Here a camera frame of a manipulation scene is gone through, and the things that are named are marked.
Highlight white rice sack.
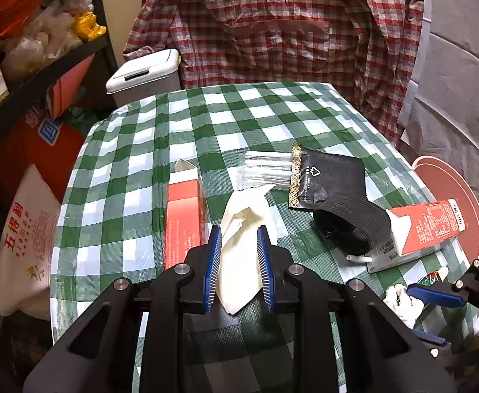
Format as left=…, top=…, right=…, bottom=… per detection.
left=0, top=164, right=61, bottom=320

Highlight white paper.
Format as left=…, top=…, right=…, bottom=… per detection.
left=216, top=185, right=275, bottom=315

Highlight red white milk carton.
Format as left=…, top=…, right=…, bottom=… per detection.
left=346, top=199, right=467, bottom=273

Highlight black metal shelf rack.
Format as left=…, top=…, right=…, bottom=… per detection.
left=0, top=0, right=118, bottom=140

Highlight clear bags of food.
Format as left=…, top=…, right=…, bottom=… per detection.
left=1, top=0, right=94, bottom=82

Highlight white plastic wrap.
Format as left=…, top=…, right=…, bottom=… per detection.
left=383, top=284, right=425, bottom=329

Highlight white lidded trash bin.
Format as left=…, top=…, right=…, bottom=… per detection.
left=105, top=49, right=182, bottom=106

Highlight grey fabric cover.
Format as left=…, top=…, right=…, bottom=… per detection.
left=399, top=0, right=479, bottom=200

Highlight clear plastic wrapper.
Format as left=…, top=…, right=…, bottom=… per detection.
left=236, top=151, right=292, bottom=190

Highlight yellow plastic bag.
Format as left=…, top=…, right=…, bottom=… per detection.
left=72, top=11, right=107, bottom=42

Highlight green checkered tablecloth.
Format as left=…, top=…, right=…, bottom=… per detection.
left=50, top=83, right=469, bottom=392

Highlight pink plastic basin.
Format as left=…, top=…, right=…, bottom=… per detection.
left=411, top=154, right=479, bottom=267

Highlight red plaid shirt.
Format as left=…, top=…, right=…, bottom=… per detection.
left=123, top=0, right=423, bottom=143

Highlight green ointment tube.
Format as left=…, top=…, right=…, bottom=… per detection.
left=418, top=266, right=449, bottom=287

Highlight black foil packet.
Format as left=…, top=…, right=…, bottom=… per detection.
left=288, top=143, right=366, bottom=209

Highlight small red white box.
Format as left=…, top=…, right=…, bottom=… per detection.
left=164, top=159, right=208, bottom=270

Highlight red bag on floor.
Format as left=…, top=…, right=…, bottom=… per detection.
left=0, top=105, right=85, bottom=203

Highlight black elastic band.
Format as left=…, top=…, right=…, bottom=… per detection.
left=312, top=194, right=391, bottom=256

